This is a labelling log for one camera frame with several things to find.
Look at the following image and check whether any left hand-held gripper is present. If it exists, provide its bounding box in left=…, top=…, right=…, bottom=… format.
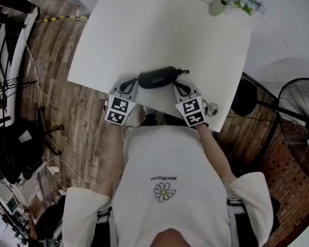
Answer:
left=104, top=77, right=140, bottom=127

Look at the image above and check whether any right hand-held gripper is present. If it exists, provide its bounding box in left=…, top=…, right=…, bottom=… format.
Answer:
left=171, top=80, right=210, bottom=128

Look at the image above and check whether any black glasses case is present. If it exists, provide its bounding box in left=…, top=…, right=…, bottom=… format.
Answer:
left=137, top=65, right=191, bottom=90

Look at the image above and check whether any person's left forearm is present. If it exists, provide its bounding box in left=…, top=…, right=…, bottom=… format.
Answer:
left=97, top=171, right=123, bottom=199

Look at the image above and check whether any person's right forearm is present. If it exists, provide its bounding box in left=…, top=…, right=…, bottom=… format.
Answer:
left=195, top=123, right=239, bottom=183

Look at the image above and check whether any white flower print t-shirt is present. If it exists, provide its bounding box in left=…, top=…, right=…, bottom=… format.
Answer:
left=62, top=125, right=274, bottom=247

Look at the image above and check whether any pale green vase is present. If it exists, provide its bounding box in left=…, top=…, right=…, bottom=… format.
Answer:
left=208, top=0, right=229, bottom=17

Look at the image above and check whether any yellow black striped floor strip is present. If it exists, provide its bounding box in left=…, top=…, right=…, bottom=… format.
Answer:
left=42, top=14, right=90, bottom=23

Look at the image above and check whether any white power strip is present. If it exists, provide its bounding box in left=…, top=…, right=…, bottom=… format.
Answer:
left=47, top=164, right=61, bottom=175

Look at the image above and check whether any white paper tag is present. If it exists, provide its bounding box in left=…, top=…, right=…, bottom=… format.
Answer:
left=18, top=131, right=33, bottom=144

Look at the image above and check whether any black floor fan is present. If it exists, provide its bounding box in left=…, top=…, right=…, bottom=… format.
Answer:
left=231, top=78, right=309, bottom=184

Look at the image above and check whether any black stair railing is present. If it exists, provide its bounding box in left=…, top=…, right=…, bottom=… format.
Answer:
left=0, top=0, right=41, bottom=127

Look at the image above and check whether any black office chair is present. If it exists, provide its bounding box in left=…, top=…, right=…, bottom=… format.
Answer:
left=0, top=106, right=65, bottom=185

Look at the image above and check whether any person's head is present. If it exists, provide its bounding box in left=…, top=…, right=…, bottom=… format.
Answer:
left=154, top=227, right=194, bottom=247

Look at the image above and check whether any cluttered white workbench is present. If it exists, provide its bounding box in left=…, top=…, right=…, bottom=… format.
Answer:
left=0, top=176, right=31, bottom=244

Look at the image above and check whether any round desk cable grommet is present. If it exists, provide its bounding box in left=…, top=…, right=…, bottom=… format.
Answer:
left=207, top=102, right=220, bottom=117

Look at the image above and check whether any thin black cable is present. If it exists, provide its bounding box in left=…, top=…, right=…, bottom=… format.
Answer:
left=122, top=123, right=135, bottom=139

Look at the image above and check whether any black metal frame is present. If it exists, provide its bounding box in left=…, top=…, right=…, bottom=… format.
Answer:
left=242, top=72, right=282, bottom=164

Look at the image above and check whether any white floor cable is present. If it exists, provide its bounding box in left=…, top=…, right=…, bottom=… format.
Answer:
left=23, top=22, right=90, bottom=190

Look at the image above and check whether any grey harness strap with buckle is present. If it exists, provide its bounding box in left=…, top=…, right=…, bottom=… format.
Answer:
left=226, top=198, right=248, bottom=247
left=96, top=206, right=113, bottom=247

